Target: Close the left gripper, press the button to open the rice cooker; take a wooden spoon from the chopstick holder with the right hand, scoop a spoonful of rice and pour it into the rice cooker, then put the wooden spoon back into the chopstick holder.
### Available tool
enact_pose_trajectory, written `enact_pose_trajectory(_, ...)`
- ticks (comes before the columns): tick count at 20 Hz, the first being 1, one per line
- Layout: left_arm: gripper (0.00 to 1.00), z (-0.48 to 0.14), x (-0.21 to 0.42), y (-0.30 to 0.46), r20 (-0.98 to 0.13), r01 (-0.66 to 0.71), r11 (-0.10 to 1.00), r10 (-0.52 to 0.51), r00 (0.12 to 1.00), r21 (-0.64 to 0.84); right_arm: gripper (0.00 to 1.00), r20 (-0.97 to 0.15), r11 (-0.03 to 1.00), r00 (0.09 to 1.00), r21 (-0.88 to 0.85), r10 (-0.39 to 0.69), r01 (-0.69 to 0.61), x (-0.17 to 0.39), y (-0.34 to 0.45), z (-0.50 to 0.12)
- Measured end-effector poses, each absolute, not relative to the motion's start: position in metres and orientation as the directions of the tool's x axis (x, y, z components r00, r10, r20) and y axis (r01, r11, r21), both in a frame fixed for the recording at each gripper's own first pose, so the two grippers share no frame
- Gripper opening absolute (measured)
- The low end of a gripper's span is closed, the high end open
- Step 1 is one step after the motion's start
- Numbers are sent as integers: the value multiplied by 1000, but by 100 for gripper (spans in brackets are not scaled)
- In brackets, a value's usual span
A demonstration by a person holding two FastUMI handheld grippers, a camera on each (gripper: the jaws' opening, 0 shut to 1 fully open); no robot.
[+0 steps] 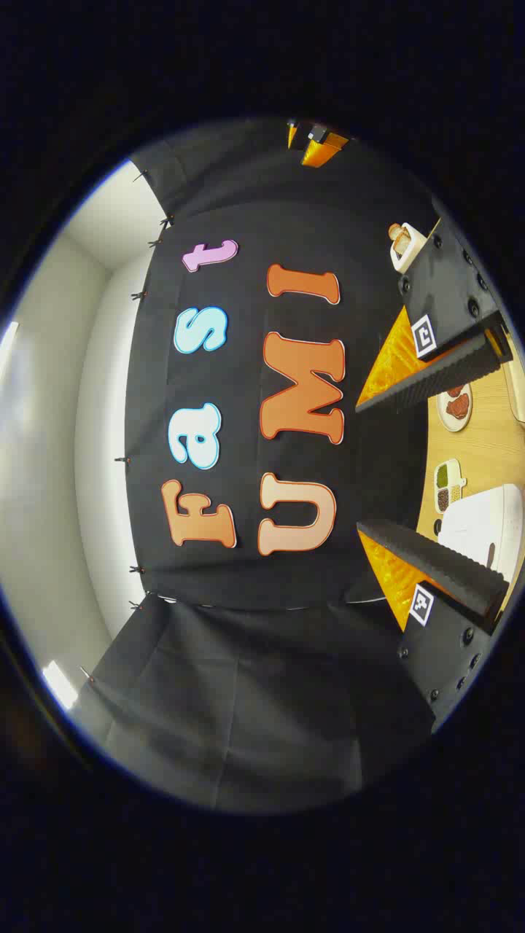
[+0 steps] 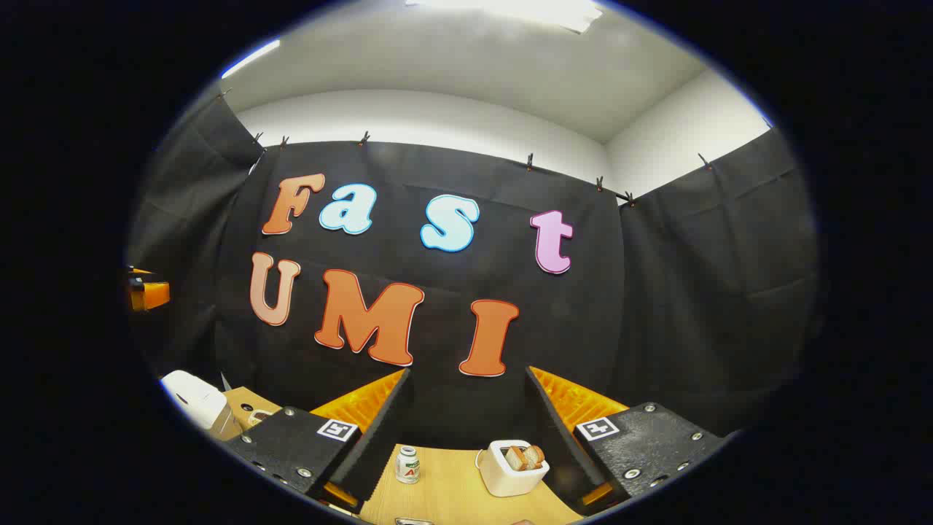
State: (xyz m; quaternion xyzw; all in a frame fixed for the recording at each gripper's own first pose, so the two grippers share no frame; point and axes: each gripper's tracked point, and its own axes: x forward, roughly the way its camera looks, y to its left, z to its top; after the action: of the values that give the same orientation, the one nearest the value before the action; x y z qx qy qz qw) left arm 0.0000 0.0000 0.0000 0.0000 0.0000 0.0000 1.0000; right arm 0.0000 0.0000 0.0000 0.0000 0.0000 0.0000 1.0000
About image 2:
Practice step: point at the toast bread slice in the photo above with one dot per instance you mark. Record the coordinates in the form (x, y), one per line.
(516, 458)
(536, 455)

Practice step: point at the black backdrop cloth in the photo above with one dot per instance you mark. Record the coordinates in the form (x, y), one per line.
(656, 292)

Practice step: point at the white rice cooker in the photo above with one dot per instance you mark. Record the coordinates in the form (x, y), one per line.
(193, 397)

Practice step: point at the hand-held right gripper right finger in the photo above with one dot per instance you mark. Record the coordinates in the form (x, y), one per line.
(554, 445)

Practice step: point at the white drink bottle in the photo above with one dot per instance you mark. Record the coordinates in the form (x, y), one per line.
(407, 467)

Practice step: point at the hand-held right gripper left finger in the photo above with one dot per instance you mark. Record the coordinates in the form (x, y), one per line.
(383, 437)

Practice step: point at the white toaster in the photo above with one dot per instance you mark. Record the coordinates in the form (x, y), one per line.
(506, 477)

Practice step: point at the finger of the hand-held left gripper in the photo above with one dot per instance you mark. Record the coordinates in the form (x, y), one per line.
(149, 293)

